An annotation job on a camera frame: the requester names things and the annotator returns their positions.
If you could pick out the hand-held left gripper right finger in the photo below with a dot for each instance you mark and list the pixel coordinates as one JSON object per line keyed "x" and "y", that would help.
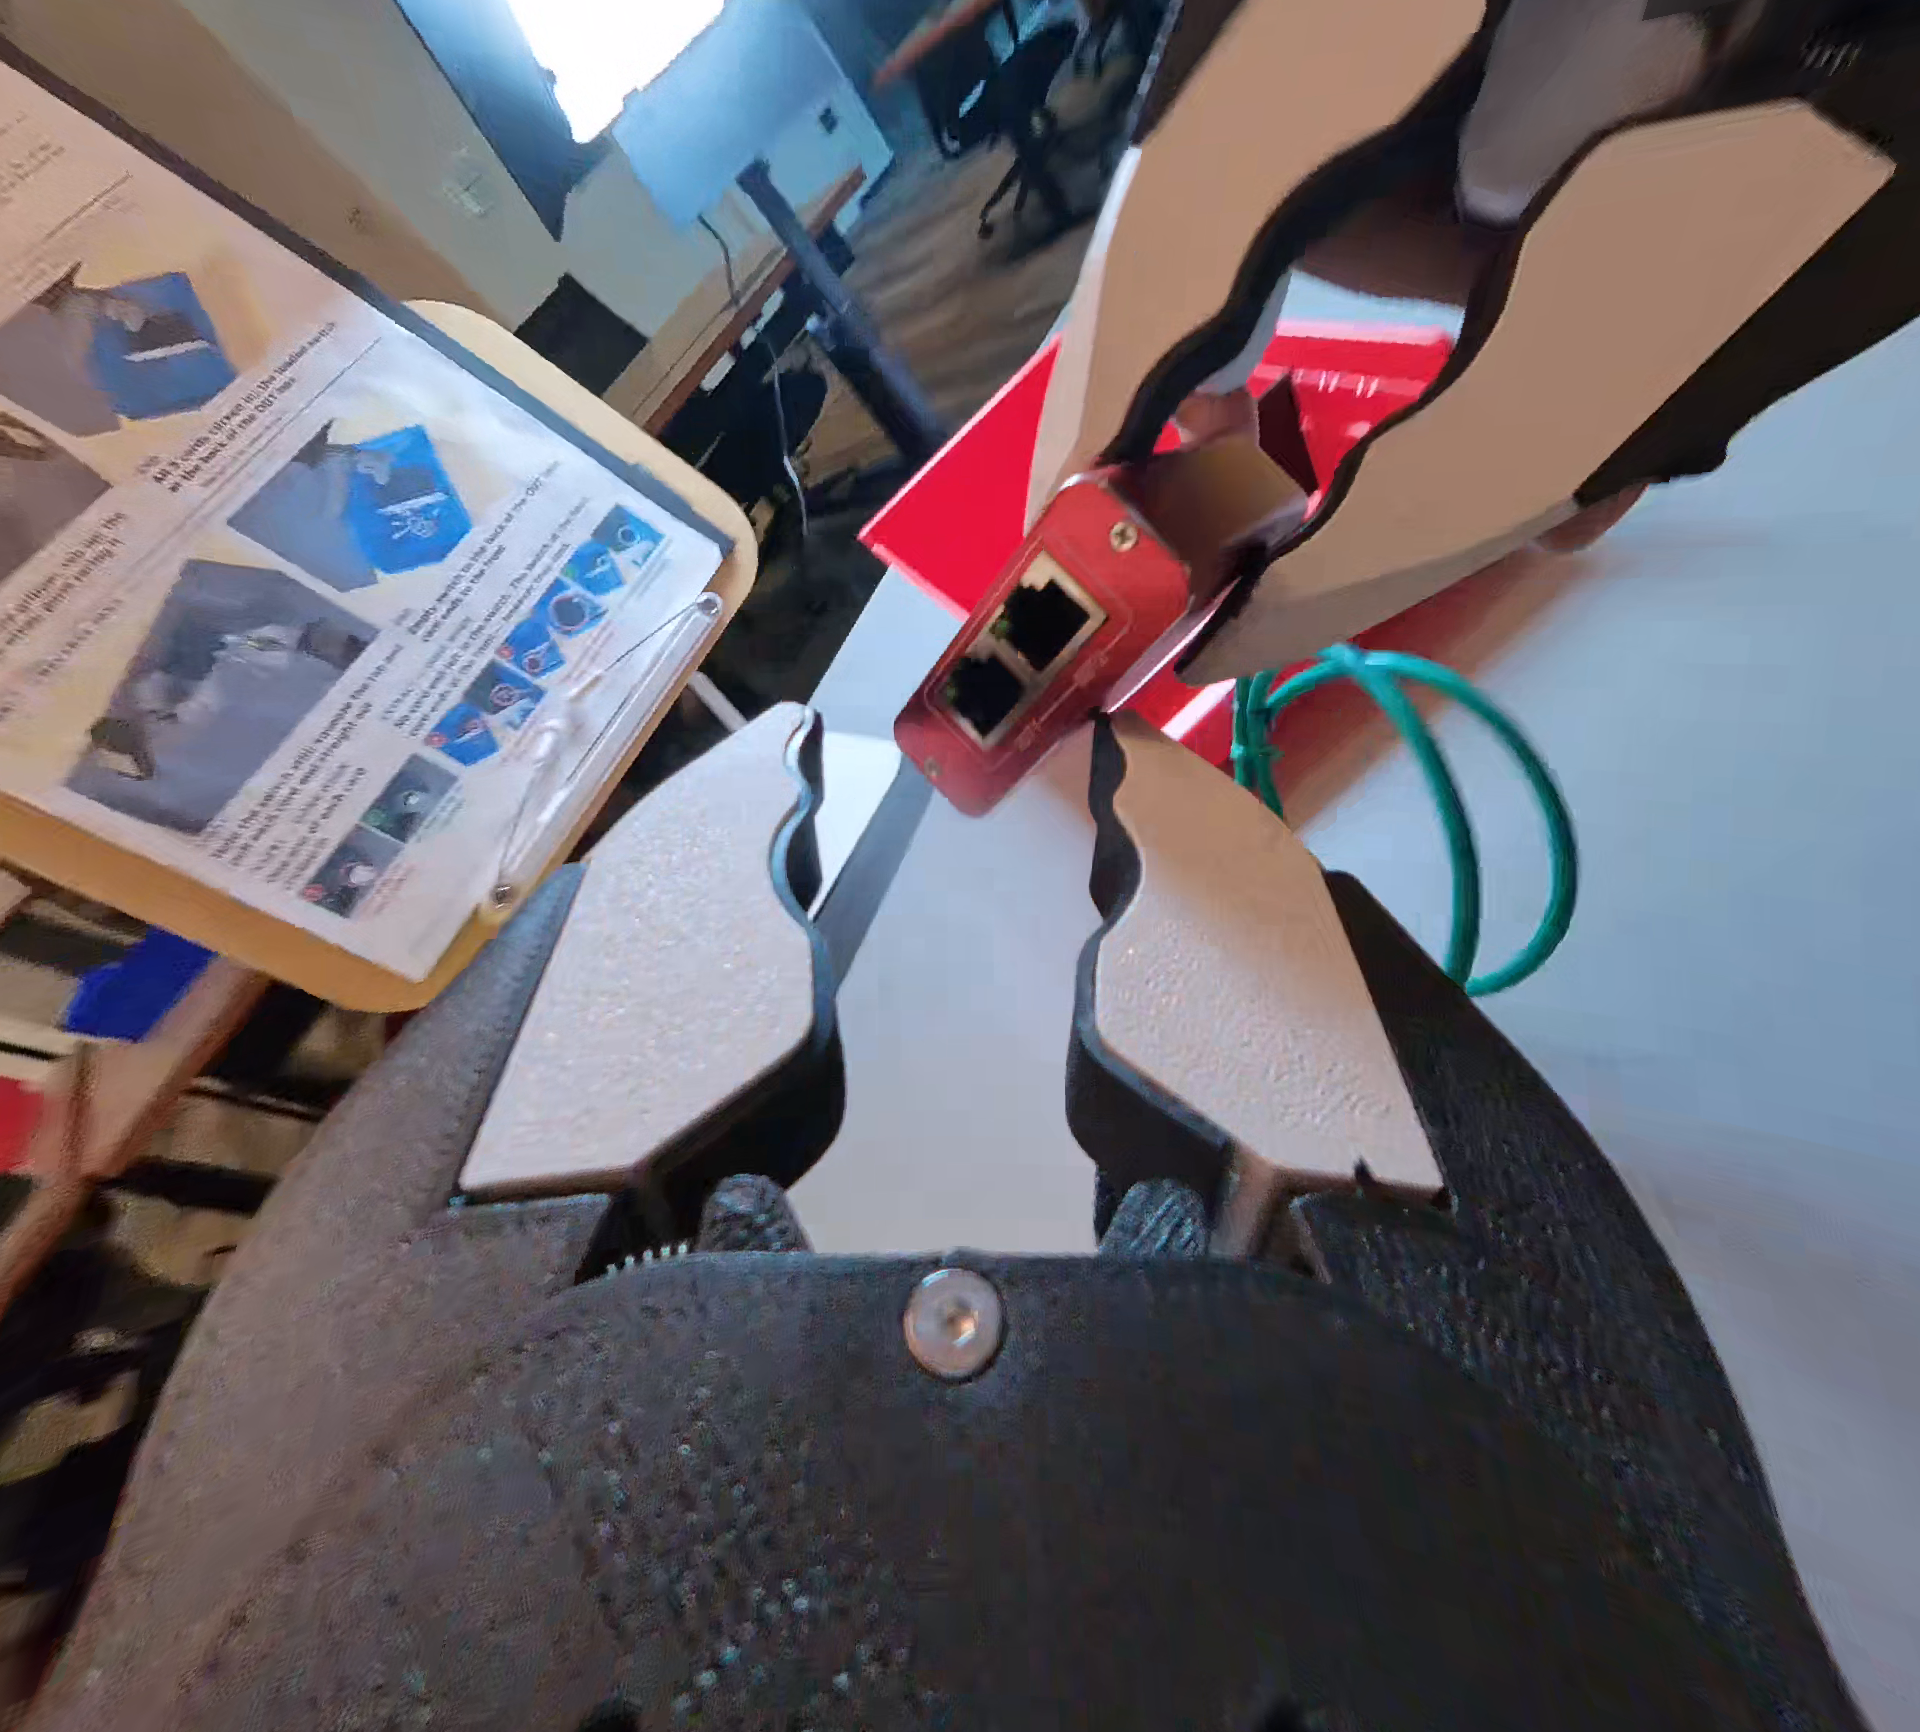
{"x": 1244, "y": 1013}

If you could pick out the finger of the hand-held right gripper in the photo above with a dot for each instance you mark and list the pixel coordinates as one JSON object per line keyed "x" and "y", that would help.
{"x": 1621, "y": 322}
{"x": 1275, "y": 82}

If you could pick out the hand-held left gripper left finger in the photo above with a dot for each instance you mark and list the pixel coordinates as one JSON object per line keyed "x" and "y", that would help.
{"x": 661, "y": 996}

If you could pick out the red metal port box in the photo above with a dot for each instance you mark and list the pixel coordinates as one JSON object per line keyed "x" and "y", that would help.
{"x": 1140, "y": 576}

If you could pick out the red plastic bin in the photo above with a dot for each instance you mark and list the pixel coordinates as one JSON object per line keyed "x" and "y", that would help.
{"x": 961, "y": 516}

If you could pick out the person's right hand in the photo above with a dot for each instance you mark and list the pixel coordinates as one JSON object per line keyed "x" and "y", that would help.
{"x": 1599, "y": 521}

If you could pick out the black office chair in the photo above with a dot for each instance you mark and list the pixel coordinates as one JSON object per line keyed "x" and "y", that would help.
{"x": 1043, "y": 113}

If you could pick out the instruction sheet on clipboard stand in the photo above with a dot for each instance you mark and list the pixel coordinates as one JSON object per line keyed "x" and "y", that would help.
{"x": 675, "y": 472}

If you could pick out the pale grey tilted panel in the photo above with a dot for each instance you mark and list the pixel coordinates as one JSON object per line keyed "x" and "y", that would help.
{"x": 735, "y": 113}

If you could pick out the wooden desk with black post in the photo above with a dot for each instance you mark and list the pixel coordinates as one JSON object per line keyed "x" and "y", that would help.
{"x": 705, "y": 322}

